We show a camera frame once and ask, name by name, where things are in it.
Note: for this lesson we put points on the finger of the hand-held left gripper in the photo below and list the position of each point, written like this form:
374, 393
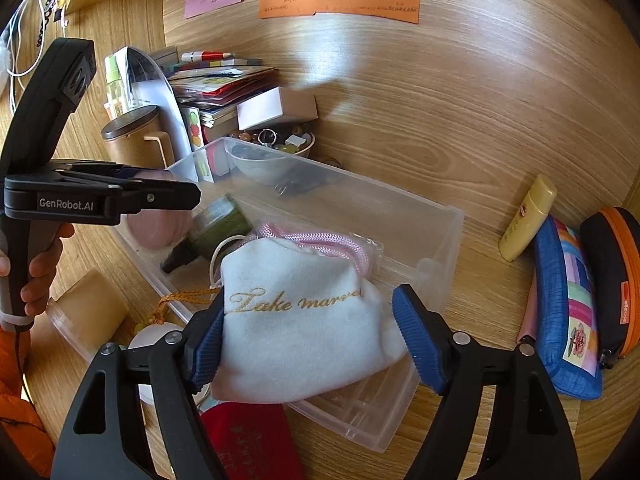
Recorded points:
125, 172
160, 197

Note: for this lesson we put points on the white brown small box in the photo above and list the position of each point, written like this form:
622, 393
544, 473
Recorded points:
265, 110

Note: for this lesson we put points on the yellow tube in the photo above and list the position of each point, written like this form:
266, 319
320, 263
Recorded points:
527, 220

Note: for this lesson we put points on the grey small box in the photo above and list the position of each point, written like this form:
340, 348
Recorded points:
165, 54

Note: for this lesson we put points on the bowl of beads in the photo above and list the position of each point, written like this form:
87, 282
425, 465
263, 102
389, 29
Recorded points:
287, 147

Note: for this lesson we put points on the white paper sheet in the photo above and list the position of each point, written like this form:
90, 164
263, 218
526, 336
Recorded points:
150, 92

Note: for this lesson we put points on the clear plastic storage box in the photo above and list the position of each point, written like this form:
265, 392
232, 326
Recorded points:
400, 230

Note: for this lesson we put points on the pink flat item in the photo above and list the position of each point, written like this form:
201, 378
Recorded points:
529, 310

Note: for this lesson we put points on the red fabric pouch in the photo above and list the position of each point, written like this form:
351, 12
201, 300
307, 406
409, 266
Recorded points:
250, 445

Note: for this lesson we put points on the wooden desktop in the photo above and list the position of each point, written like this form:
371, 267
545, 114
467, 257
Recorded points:
475, 185

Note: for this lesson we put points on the cream cylinder jar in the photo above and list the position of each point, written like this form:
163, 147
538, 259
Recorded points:
95, 305

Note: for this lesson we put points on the person's left forearm orange sleeve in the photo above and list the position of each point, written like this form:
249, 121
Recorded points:
20, 410

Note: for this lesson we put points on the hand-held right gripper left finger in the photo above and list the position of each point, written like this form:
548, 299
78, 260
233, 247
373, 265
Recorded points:
205, 345

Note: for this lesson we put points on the brown mug with lid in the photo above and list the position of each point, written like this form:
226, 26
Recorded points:
132, 147

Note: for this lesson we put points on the stack of books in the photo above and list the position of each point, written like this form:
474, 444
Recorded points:
220, 87

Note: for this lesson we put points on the blue patchwork pencil case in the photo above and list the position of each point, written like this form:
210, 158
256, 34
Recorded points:
555, 320

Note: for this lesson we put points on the red white pen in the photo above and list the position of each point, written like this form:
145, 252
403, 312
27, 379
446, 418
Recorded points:
210, 55

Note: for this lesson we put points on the pink red roll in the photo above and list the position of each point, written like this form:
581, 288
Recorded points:
216, 160

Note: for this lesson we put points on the fruit sticker sheet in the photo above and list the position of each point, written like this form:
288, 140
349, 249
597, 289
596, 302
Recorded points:
194, 130

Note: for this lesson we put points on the white round plastic jar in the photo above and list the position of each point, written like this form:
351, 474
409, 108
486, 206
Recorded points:
150, 336

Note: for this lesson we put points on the dark green glass bottle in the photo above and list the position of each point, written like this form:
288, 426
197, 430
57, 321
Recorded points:
220, 225

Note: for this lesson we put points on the black binder clip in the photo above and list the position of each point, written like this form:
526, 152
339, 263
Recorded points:
300, 182

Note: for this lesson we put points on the black orange zip case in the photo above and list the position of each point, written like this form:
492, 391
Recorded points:
607, 270

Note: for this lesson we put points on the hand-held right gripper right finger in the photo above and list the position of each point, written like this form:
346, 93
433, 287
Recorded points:
415, 340

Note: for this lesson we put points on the person's left hand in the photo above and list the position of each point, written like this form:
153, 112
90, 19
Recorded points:
42, 280

